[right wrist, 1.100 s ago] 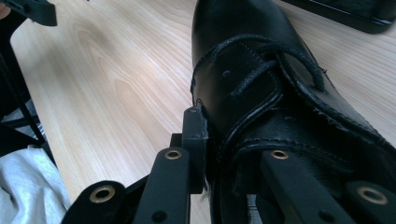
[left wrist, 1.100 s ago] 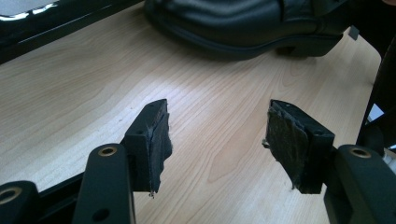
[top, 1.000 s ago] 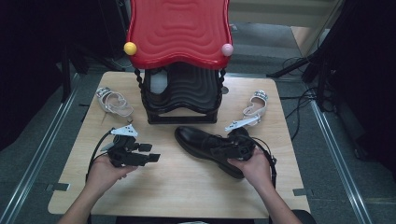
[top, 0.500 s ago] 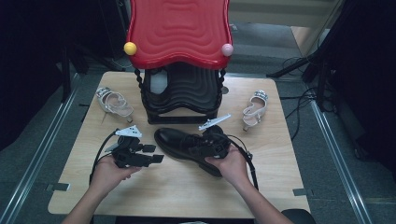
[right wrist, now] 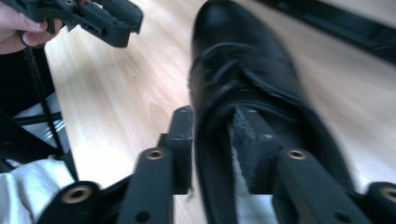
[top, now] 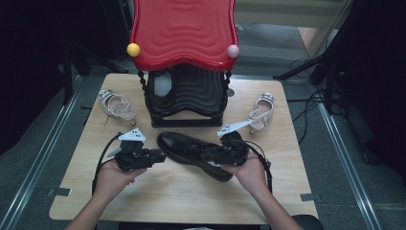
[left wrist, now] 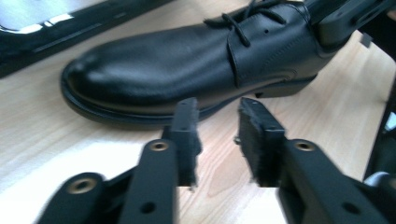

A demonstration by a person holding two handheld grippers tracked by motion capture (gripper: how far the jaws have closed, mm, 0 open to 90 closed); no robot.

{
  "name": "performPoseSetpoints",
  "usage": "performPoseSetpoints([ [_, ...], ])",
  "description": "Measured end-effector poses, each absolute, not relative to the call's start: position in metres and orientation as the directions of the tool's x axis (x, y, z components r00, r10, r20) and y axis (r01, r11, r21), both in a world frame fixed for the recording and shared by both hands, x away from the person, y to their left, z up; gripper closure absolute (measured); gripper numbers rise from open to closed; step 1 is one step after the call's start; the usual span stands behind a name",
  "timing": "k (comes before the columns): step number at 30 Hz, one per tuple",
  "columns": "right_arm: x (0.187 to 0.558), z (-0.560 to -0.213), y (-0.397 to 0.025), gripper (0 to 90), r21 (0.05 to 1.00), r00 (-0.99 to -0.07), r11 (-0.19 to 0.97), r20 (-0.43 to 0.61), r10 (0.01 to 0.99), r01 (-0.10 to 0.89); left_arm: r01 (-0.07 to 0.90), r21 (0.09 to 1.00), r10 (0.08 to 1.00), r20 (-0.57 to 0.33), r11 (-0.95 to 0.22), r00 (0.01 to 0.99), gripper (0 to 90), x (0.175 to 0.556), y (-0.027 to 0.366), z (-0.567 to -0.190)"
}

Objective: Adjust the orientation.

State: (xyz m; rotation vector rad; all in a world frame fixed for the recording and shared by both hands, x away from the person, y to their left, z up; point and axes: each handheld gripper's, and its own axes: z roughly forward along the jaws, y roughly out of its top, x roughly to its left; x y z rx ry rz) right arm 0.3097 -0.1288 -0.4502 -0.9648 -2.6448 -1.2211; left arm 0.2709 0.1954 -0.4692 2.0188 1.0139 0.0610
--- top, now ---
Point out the person's left hand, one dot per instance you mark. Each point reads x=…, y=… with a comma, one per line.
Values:
x=111, y=180

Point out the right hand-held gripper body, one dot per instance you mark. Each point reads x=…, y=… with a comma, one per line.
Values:
x=235, y=150

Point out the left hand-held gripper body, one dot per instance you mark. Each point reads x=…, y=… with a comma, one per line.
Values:
x=132, y=156

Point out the black leather shoe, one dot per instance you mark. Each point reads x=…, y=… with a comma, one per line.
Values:
x=188, y=150

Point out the black stand leg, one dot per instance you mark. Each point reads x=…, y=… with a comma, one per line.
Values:
x=297, y=67

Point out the metal floor rail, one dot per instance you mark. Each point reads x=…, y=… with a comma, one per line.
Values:
x=38, y=159
x=348, y=166

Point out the dark curtain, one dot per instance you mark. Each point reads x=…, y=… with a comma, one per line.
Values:
x=376, y=80
x=32, y=64

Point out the red and black shoe rack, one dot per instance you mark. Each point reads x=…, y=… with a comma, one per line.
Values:
x=183, y=32

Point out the person's right hand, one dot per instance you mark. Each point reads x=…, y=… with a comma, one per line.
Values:
x=253, y=175

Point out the white jewelled heeled sandal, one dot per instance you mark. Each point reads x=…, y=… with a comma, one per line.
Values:
x=117, y=107
x=263, y=111

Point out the black table bracket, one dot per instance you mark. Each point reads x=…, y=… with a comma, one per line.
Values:
x=308, y=197
x=59, y=192

